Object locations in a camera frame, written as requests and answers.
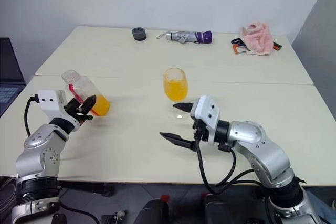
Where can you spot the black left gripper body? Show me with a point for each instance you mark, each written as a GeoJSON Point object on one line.
{"type": "Point", "coordinates": [74, 111]}

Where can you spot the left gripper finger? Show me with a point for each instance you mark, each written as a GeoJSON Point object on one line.
{"type": "Point", "coordinates": [89, 103]}

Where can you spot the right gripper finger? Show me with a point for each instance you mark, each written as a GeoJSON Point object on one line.
{"type": "Point", "coordinates": [178, 141]}
{"type": "Point", "coordinates": [185, 107]}

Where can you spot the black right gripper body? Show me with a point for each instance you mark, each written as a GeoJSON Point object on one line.
{"type": "Point", "coordinates": [200, 130]}

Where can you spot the clear bottle with orange drink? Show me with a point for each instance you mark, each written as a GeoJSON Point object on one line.
{"type": "Point", "coordinates": [89, 90]}

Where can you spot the clear wine glass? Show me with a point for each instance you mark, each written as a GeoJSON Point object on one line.
{"type": "Point", "coordinates": [175, 85]}

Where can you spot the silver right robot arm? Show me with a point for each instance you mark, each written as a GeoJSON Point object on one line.
{"type": "Point", "coordinates": [262, 150]}

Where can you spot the grey purple folded umbrella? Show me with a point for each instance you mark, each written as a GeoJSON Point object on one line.
{"type": "Point", "coordinates": [187, 37]}

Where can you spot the dark rounded shape red mark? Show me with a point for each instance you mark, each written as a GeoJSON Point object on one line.
{"type": "Point", "coordinates": [155, 211]}

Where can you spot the dark laptop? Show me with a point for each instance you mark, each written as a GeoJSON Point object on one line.
{"type": "Point", "coordinates": [9, 77]}

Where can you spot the orange black hacksaw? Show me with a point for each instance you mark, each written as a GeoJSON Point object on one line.
{"type": "Point", "coordinates": [237, 50]}

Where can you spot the pink fluffy towel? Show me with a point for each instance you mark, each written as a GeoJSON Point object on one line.
{"type": "Point", "coordinates": [257, 39]}

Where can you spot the blue fabric item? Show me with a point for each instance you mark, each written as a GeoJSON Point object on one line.
{"type": "Point", "coordinates": [321, 197]}

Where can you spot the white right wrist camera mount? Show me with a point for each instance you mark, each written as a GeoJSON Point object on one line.
{"type": "Point", "coordinates": [207, 111]}

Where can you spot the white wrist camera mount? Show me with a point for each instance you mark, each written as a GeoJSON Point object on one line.
{"type": "Point", "coordinates": [207, 111]}
{"type": "Point", "coordinates": [51, 102]}

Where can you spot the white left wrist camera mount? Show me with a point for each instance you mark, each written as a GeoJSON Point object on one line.
{"type": "Point", "coordinates": [51, 102]}

